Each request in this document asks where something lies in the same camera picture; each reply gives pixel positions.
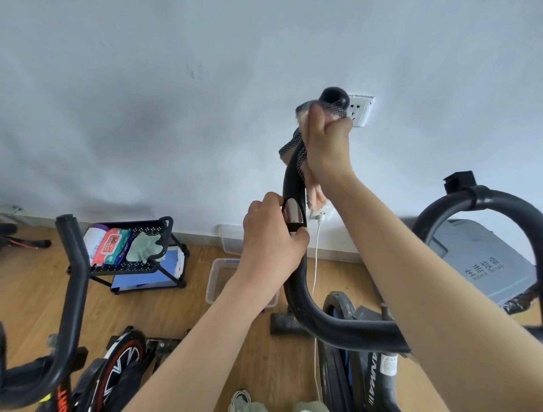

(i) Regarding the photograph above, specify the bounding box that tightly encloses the black metal trolley cart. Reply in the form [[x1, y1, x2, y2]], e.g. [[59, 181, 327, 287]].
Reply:
[[66, 216, 191, 295]]

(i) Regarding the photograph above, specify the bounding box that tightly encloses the person's right hand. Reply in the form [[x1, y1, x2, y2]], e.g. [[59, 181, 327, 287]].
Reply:
[[303, 104, 355, 192]]

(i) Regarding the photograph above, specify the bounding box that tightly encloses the black exercise bike handlebar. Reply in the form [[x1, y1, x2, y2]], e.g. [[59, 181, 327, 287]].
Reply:
[[282, 87, 543, 355]]

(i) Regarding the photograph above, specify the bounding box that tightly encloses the black machine base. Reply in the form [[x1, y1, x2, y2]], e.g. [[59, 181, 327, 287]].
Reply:
[[0, 222, 52, 252]]

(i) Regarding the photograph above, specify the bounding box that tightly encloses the grey trash bin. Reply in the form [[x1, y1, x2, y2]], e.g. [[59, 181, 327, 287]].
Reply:
[[428, 218, 538, 305]]

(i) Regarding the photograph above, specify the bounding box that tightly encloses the person's left hand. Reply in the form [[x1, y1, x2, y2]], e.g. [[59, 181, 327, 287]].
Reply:
[[242, 192, 311, 298]]

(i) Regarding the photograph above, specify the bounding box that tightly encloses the person's white shoe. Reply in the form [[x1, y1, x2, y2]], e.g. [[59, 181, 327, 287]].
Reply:
[[228, 390, 269, 412]]

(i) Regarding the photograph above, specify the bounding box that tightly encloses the clear plastic lid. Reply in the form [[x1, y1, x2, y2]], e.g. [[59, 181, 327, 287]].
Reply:
[[218, 223, 247, 256]]

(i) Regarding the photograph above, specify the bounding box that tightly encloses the purple white canister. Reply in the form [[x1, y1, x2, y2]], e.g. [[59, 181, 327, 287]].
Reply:
[[83, 223, 111, 265]]

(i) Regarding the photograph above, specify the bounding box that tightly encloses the white charger cable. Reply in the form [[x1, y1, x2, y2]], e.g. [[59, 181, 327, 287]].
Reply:
[[311, 217, 325, 402]]

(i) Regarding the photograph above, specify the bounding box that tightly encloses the person's left forearm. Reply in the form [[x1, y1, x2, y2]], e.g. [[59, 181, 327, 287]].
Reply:
[[122, 272, 281, 412]]

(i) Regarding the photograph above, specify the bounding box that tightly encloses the clear plastic container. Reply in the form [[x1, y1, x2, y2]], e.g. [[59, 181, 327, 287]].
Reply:
[[205, 257, 280, 309]]

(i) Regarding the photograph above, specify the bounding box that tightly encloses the white wall socket with plug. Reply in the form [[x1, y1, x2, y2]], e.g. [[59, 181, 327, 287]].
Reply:
[[307, 205, 336, 225]]

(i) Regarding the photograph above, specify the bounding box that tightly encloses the green cloth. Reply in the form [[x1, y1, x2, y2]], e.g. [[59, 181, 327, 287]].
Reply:
[[126, 231, 164, 263]]

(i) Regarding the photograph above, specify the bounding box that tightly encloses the red wet wipes packet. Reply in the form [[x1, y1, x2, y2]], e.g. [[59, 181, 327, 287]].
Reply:
[[92, 228, 132, 267]]

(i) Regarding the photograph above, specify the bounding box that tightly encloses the black exercise bike body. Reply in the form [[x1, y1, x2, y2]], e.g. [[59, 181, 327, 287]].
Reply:
[[271, 291, 415, 412]]

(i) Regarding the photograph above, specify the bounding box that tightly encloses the black handlebar bracket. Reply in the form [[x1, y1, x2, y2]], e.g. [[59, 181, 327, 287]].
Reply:
[[443, 171, 478, 196]]

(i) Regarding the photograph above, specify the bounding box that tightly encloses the blue flat box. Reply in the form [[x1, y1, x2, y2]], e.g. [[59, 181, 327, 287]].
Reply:
[[111, 247, 186, 293]]

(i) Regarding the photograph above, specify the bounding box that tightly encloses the black taped bar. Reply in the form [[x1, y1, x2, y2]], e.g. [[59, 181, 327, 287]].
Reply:
[[502, 284, 543, 316]]

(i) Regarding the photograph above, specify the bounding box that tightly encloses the black red exercise bike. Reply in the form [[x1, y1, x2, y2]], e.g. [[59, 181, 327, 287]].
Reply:
[[0, 214, 189, 412]]

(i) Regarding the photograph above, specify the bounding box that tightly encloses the person's right forearm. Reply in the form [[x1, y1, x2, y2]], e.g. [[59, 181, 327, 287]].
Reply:
[[324, 172, 543, 412]]

